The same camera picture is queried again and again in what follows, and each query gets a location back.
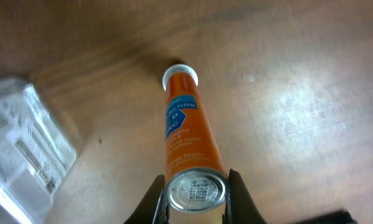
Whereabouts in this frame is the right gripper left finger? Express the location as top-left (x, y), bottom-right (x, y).
top-left (124, 175), bottom-right (169, 224)

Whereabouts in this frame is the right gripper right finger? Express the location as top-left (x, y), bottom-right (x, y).
top-left (222, 169), bottom-right (266, 224)

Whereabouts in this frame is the orange tablet tube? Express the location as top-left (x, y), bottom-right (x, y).
top-left (163, 63), bottom-right (228, 213)

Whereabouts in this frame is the clear plastic container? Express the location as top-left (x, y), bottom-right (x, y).
top-left (0, 78), bottom-right (77, 223)

